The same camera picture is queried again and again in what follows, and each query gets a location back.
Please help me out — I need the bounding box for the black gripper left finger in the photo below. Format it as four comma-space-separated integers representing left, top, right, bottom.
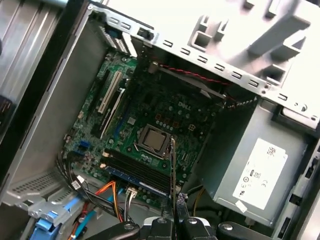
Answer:
84, 217, 176, 240

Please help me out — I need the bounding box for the black open PC case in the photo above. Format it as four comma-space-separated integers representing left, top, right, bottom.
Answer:
0, 0, 320, 240

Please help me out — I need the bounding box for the orange wire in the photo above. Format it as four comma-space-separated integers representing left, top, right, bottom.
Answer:
94, 180, 125, 223

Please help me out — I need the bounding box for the green RAM stick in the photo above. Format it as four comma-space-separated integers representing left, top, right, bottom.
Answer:
169, 136, 178, 221

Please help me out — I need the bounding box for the grey power supply unit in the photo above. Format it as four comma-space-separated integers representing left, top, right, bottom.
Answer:
199, 98, 313, 227

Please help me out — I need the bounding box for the white wire connector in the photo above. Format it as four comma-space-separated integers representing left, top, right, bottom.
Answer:
124, 186, 139, 201

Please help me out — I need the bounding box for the grey metal disk bay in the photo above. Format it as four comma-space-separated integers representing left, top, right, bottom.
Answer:
0, 169, 86, 221

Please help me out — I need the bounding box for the white expansion slot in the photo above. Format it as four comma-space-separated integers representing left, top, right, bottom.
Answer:
97, 70, 123, 114

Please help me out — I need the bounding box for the CPU socket metal frame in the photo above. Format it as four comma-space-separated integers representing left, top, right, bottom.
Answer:
133, 123, 174, 161

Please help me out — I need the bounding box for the blue disk carrier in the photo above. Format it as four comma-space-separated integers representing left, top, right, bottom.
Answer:
32, 196, 85, 240

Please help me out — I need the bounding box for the black RAM slot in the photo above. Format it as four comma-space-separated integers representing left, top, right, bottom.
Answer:
103, 154, 176, 191

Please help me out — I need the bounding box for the silver CPU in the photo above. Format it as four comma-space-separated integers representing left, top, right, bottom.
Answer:
143, 128, 167, 151

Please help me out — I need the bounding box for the yellow wire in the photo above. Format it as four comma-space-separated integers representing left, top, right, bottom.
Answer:
192, 187, 206, 217

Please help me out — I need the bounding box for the grey parts rack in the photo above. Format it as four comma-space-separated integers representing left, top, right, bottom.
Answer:
188, 0, 320, 87

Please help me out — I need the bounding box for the green motherboard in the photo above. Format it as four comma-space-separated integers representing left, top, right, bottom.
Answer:
62, 48, 226, 208

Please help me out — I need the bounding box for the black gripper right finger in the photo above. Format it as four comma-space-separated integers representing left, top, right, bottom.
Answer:
175, 192, 253, 240

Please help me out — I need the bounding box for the blue flat data wire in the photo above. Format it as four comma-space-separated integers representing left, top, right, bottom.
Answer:
76, 208, 97, 240

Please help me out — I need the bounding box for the black cable bundle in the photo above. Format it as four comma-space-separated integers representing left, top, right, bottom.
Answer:
56, 151, 136, 225

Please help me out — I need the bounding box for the blue RAM stick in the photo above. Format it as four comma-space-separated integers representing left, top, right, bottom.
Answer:
104, 166, 171, 197

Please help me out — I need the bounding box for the red wire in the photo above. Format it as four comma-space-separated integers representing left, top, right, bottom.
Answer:
151, 62, 258, 106

